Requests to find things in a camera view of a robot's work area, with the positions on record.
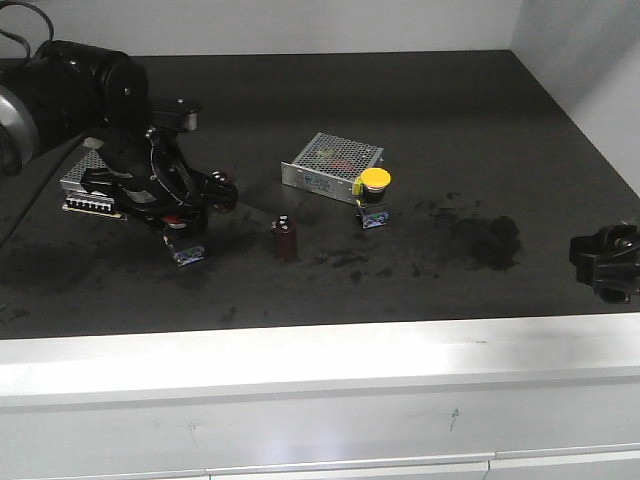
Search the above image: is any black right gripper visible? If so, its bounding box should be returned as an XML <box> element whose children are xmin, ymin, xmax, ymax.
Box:
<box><xmin>569</xmin><ymin>224</ymin><xmax>639</xmax><ymax>304</ymax></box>

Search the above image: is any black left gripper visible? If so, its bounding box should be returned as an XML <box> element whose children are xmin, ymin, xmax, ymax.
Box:
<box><xmin>81</xmin><ymin>97</ymin><xmax>238</xmax><ymax>228</ymax></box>

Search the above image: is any red mushroom push button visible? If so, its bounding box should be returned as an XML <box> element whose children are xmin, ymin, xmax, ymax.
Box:
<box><xmin>162</xmin><ymin>212</ymin><xmax>206</xmax><ymax>267</ymax></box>

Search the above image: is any yellow mushroom push button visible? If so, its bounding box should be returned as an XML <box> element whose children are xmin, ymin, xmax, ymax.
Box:
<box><xmin>353</xmin><ymin>167</ymin><xmax>392</xmax><ymax>229</ymax></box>

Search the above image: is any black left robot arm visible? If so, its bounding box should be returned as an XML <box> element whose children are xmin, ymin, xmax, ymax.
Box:
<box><xmin>1</xmin><ymin>41</ymin><xmax>238</xmax><ymax>232</ymax></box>

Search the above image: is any rear dark red capacitor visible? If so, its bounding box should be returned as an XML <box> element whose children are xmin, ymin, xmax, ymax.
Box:
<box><xmin>208</xmin><ymin>171</ymin><xmax>238</xmax><ymax>213</ymax></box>

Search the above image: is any dark red capacitor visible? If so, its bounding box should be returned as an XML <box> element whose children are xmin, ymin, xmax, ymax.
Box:
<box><xmin>208</xmin><ymin>171</ymin><xmax>238</xmax><ymax>213</ymax></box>
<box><xmin>271</xmin><ymin>215</ymin><xmax>298</xmax><ymax>262</ymax></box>

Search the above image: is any left mesh power supply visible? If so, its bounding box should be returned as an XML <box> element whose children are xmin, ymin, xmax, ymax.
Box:
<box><xmin>60</xmin><ymin>146</ymin><xmax>127</xmax><ymax>221</ymax></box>

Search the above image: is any mesh power supply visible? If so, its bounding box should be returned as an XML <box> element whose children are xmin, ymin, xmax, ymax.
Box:
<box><xmin>60</xmin><ymin>146</ymin><xmax>127</xmax><ymax>221</ymax></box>
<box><xmin>281</xmin><ymin>132</ymin><xmax>384</xmax><ymax>204</ymax></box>

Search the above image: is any front dark red capacitor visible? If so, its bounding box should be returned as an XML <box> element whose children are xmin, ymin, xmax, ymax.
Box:
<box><xmin>271</xmin><ymin>215</ymin><xmax>298</xmax><ymax>262</ymax></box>

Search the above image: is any right mesh power supply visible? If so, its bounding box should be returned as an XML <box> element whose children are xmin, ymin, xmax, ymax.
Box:
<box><xmin>281</xmin><ymin>132</ymin><xmax>384</xmax><ymax>204</ymax></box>

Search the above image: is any white shelf front rail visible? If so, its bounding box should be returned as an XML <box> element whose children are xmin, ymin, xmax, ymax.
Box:
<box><xmin>1</xmin><ymin>313</ymin><xmax>639</xmax><ymax>479</ymax></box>

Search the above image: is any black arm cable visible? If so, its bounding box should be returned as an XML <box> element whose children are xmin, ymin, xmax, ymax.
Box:
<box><xmin>0</xmin><ymin>0</ymin><xmax>55</xmax><ymax>66</ymax></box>

